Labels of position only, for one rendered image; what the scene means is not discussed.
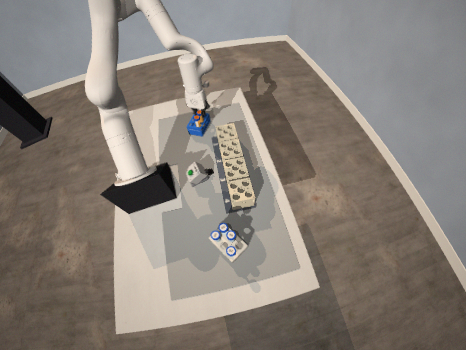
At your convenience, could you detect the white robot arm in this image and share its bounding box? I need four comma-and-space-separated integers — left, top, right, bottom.
85, 0, 214, 186

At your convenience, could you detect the beige bucket adapter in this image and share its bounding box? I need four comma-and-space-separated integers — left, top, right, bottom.
223, 157, 249, 182
219, 139, 243, 163
227, 178, 255, 210
216, 123, 238, 142

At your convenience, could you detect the blue tube rack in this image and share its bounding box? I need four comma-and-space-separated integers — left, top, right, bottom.
187, 113, 210, 137

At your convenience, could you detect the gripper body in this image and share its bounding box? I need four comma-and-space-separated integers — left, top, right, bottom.
185, 88, 207, 109

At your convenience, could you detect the beige tube rack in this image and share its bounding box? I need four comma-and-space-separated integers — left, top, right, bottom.
210, 229, 248, 263

